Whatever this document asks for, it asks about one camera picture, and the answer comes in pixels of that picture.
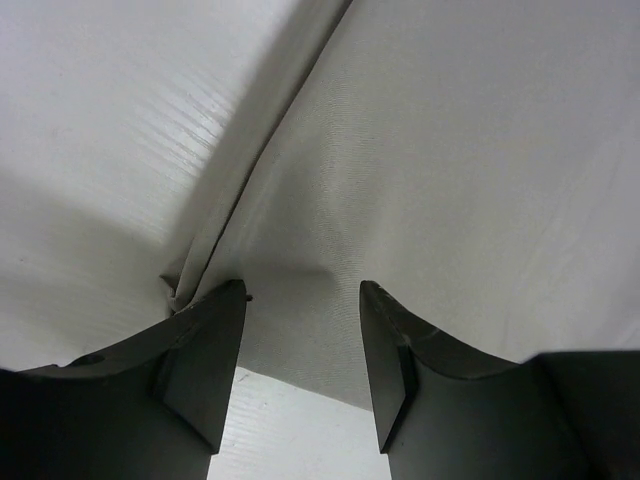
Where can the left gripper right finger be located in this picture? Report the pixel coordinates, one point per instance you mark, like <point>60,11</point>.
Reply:
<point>445,410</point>

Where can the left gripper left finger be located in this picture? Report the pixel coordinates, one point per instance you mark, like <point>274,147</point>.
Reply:
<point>152,406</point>

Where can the grey cloth napkin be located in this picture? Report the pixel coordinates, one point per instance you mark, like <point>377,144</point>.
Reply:
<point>478,159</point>

